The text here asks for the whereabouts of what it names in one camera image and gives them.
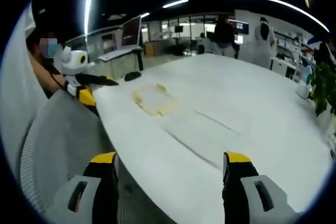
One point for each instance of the black computer mouse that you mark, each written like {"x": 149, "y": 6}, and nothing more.
{"x": 132, "y": 76}

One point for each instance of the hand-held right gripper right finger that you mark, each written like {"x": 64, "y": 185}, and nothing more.
{"x": 252, "y": 197}

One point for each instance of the wall screen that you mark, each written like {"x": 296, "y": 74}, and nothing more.
{"x": 242, "y": 27}

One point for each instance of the cardboard box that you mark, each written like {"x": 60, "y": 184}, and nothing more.
{"x": 150, "y": 49}

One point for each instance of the ceiling light strip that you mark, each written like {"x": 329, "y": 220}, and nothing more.
{"x": 88, "y": 14}
{"x": 278, "y": 3}
{"x": 175, "y": 3}

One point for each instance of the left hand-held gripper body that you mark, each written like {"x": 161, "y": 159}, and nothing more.
{"x": 76, "y": 62}

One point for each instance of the computer monitor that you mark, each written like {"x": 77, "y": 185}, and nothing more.
{"x": 131, "y": 33}

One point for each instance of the white standing desk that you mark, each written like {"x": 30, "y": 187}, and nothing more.
{"x": 118, "y": 53}

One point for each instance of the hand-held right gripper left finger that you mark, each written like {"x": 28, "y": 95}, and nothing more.
{"x": 86, "y": 200}

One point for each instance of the person's head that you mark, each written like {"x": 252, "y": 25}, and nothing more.
{"x": 32, "y": 43}

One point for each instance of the green potted plant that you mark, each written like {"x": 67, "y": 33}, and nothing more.
{"x": 324, "y": 87}

